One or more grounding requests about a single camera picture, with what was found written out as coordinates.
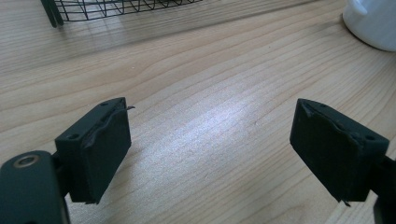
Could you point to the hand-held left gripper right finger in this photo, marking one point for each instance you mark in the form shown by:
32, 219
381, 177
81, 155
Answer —
330, 155

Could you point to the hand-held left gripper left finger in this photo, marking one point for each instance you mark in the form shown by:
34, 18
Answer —
102, 155

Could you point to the white mug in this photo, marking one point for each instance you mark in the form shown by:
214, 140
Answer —
373, 21

